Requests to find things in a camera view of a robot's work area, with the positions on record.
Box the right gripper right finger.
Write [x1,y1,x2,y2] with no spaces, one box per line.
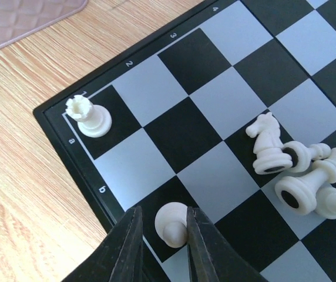
[186,207,266,282]

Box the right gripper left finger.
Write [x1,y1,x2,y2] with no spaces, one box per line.
[63,206,143,282]

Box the white chess piece cluster centre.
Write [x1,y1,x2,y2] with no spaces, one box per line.
[274,141,336,216]

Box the black and grey chessboard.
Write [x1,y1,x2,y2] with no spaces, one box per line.
[33,1,336,281]

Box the white chess knight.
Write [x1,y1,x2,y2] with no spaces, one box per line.
[246,112,293,175]

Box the left metal tray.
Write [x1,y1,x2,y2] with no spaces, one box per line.
[0,0,88,49]

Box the white chess rook corner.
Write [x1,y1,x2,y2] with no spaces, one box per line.
[65,95,112,138]

